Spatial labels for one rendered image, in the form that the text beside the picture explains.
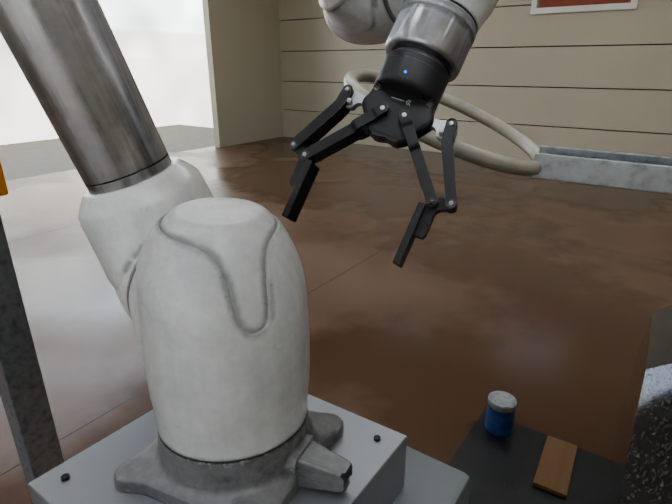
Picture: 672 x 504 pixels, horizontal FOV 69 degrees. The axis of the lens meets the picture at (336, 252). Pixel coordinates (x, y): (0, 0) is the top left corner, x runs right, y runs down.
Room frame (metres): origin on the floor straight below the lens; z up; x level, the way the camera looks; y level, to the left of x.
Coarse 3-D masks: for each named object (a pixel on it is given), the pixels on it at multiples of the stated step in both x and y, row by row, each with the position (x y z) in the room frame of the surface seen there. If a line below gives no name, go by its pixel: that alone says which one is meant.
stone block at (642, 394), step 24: (648, 336) 0.95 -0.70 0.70; (648, 360) 0.82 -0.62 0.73; (648, 384) 0.77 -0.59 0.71; (624, 408) 1.13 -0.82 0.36; (648, 408) 0.74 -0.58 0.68; (624, 432) 0.91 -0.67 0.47; (648, 432) 0.70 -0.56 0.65; (624, 456) 0.75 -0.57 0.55; (648, 456) 0.67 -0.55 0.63; (624, 480) 0.67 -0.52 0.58; (648, 480) 0.64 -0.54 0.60
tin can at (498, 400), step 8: (496, 392) 1.49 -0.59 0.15; (504, 392) 1.49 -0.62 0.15; (488, 400) 1.45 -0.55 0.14; (496, 400) 1.44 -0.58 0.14; (504, 400) 1.44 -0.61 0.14; (512, 400) 1.44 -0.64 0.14; (488, 408) 1.45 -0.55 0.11; (496, 408) 1.41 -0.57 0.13; (504, 408) 1.40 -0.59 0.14; (512, 408) 1.41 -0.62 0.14; (488, 416) 1.44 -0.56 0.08; (496, 416) 1.41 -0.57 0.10; (504, 416) 1.40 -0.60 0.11; (512, 416) 1.41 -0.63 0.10; (488, 424) 1.43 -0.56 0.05; (496, 424) 1.41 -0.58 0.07; (504, 424) 1.40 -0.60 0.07; (512, 424) 1.42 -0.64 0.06; (496, 432) 1.41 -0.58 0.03; (504, 432) 1.40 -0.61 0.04
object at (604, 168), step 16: (544, 160) 0.98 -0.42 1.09; (560, 160) 0.97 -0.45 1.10; (576, 160) 0.95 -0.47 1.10; (592, 160) 0.94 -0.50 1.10; (608, 160) 0.93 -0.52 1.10; (624, 160) 1.01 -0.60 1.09; (640, 160) 1.00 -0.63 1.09; (656, 160) 0.99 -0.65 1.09; (544, 176) 0.98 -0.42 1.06; (560, 176) 0.96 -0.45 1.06; (576, 176) 0.95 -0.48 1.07; (592, 176) 0.94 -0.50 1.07; (608, 176) 0.93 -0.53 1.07; (624, 176) 0.92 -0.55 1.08; (640, 176) 0.90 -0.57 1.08; (656, 176) 0.89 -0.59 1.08
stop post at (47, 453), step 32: (0, 192) 1.05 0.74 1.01; (0, 224) 1.06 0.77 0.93; (0, 256) 1.04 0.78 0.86; (0, 288) 1.03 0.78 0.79; (0, 320) 1.02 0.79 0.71; (0, 352) 1.00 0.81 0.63; (32, 352) 1.06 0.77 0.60; (0, 384) 1.03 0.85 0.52; (32, 384) 1.04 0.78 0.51; (32, 416) 1.03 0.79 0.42; (32, 448) 1.01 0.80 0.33; (32, 480) 1.01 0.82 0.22
